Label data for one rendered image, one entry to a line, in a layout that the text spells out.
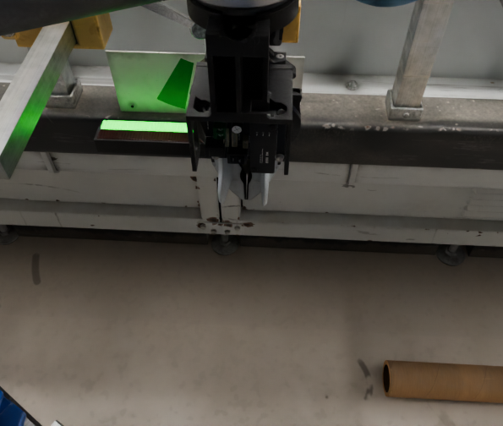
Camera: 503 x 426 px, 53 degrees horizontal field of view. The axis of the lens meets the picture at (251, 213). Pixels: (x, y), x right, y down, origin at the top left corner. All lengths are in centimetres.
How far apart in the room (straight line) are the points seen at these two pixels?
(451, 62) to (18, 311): 117
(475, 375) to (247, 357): 52
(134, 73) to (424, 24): 38
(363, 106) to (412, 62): 11
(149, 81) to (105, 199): 67
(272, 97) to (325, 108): 42
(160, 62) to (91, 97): 15
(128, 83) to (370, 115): 35
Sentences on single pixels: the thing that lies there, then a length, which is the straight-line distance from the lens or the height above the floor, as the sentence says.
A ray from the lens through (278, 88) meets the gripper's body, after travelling 36.
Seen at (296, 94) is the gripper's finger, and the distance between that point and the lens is 41.
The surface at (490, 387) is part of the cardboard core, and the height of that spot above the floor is 7.
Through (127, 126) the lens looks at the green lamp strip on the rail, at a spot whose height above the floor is 70.
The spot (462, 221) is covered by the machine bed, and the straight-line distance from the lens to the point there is 140.
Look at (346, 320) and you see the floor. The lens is 135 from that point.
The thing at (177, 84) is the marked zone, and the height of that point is 75.
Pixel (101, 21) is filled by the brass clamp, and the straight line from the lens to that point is 71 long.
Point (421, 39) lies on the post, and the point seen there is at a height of 83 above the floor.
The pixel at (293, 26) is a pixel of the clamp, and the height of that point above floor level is 84.
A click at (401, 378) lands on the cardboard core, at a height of 8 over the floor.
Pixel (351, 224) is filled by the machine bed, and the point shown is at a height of 17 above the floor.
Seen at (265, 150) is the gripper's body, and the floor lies 93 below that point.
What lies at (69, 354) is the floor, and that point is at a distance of 136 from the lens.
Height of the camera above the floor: 118
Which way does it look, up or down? 51 degrees down
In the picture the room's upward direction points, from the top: straight up
